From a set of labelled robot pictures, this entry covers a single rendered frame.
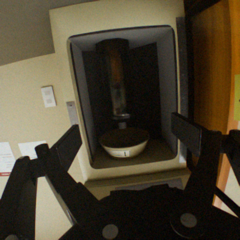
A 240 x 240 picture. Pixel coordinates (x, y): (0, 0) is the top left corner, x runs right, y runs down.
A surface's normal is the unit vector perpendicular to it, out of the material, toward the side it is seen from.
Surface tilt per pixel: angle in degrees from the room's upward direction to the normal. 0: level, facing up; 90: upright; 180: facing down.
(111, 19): 90
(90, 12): 90
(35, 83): 90
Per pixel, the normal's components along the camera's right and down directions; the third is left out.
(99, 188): -0.06, -0.48
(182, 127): -0.99, 0.12
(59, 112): 0.04, 0.28
